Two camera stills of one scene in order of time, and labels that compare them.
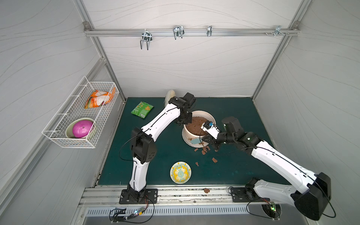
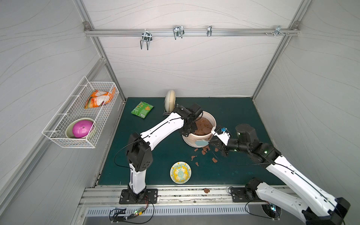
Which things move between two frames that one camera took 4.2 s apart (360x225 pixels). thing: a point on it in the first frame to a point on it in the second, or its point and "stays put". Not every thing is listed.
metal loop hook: x=178 y=31 stays put
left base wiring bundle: x=143 y=214 stays put
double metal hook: x=146 y=36 stays put
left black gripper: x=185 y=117 to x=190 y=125
